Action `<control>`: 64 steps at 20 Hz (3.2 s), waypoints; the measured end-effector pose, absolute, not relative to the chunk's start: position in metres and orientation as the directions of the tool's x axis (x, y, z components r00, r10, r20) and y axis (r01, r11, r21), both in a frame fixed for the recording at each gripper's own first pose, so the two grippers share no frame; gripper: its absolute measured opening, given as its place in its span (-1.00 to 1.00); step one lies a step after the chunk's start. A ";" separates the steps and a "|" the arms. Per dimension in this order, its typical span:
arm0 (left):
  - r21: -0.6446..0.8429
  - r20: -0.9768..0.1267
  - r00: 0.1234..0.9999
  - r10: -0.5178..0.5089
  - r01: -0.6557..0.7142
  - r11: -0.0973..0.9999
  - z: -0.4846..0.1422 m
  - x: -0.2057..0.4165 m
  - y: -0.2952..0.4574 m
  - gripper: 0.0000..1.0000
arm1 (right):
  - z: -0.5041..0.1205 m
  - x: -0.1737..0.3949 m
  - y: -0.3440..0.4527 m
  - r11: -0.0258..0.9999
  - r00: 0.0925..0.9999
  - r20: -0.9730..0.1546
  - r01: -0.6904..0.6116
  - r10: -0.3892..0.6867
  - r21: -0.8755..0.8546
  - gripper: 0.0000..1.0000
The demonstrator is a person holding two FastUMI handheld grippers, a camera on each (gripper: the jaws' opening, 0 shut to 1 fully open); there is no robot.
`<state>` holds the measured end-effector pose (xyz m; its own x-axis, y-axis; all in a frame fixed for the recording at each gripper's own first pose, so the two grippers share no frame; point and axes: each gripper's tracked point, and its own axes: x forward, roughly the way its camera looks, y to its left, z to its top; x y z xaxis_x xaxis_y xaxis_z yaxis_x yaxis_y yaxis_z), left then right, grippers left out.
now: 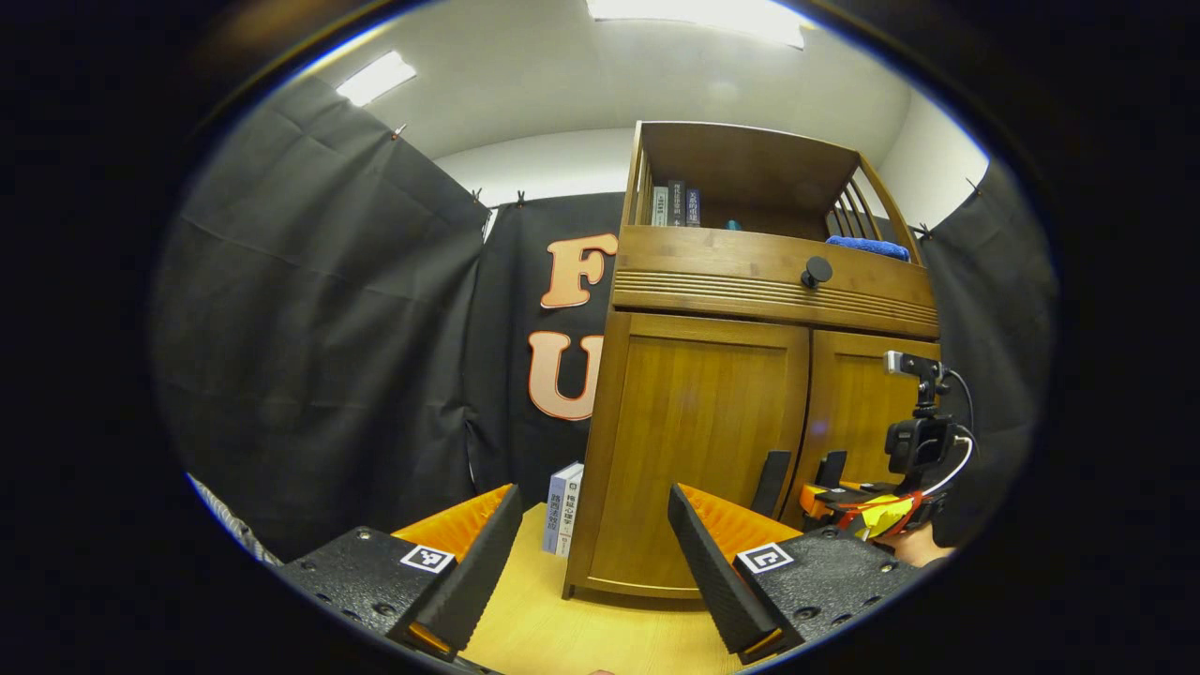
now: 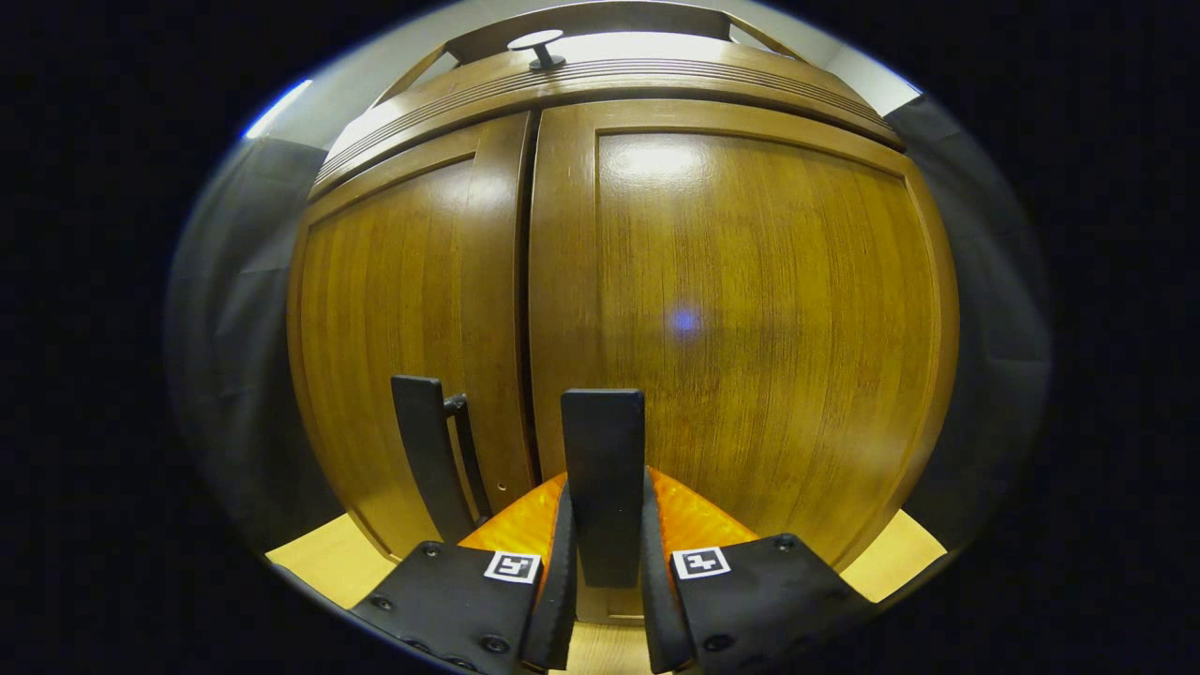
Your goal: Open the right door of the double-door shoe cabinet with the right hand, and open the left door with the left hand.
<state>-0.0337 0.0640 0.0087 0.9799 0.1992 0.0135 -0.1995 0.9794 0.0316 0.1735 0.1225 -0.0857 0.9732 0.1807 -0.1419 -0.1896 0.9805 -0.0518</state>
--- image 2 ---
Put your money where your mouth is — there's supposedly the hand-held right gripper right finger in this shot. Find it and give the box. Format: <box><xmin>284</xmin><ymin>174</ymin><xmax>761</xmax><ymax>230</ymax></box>
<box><xmin>640</xmin><ymin>466</ymin><xmax>878</xmax><ymax>674</ymax></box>

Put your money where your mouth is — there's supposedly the black round drawer knob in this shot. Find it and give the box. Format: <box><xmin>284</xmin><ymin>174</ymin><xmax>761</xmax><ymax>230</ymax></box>
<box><xmin>507</xmin><ymin>29</ymin><xmax>567</xmax><ymax>72</ymax></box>

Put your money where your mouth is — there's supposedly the wooden cabinet door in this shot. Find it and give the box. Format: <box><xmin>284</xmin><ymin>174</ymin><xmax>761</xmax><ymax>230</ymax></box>
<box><xmin>286</xmin><ymin>111</ymin><xmax>537</xmax><ymax>562</ymax></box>
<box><xmin>528</xmin><ymin>99</ymin><xmax>960</xmax><ymax>624</ymax></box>

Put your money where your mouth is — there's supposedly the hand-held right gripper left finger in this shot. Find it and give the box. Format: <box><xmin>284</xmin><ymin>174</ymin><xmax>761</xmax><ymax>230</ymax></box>
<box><xmin>352</xmin><ymin>473</ymin><xmax>578</xmax><ymax>674</ymax></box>

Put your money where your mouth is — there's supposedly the black door handle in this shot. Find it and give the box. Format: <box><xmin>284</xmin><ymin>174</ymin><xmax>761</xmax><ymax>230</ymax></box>
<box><xmin>561</xmin><ymin>389</ymin><xmax>646</xmax><ymax>590</ymax></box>
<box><xmin>391</xmin><ymin>375</ymin><xmax>493</xmax><ymax>545</ymax></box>

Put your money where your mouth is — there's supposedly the wooden ribbed drawer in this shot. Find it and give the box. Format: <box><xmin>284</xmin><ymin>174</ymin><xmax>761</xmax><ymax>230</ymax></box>
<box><xmin>309</xmin><ymin>42</ymin><xmax>906</xmax><ymax>203</ymax></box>

